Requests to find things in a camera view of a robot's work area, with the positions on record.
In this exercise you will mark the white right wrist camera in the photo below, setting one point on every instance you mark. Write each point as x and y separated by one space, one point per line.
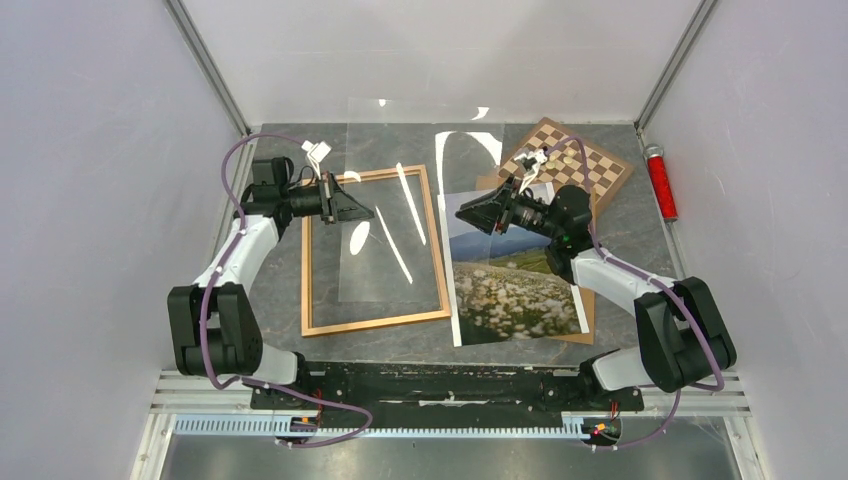
531 160

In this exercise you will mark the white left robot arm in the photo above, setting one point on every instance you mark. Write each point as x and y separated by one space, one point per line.
213 327

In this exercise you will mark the right corner aluminium post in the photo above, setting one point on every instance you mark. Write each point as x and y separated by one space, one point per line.
675 62

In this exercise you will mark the clear acrylic sheet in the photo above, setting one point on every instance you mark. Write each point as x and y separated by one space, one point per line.
399 157

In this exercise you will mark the wooden picture frame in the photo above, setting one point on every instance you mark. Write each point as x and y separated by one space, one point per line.
380 273

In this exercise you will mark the left corner aluminium post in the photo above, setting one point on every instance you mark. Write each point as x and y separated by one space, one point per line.
205 61

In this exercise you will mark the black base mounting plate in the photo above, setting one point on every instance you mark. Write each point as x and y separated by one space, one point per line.
430 396

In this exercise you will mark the aluminium table edge rail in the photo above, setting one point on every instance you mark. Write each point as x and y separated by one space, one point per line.
178 393

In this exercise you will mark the corner aluminium post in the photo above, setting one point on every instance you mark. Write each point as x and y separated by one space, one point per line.
205 61
675 62

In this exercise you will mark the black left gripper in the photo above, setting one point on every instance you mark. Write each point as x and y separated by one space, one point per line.
335 203

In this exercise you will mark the brown backing board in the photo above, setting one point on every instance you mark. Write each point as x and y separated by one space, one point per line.
565 216

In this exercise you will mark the red cylinder tool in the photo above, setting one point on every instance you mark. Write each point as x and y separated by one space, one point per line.
654 159

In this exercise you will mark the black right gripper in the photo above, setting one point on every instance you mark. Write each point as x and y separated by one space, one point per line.
498 207

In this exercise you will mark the wooden chessboard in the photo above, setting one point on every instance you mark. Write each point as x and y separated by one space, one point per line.
606 171

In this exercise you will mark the landscape photo print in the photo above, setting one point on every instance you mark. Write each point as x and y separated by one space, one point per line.
501 287

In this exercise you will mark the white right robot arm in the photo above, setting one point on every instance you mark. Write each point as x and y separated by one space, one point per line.
682 338

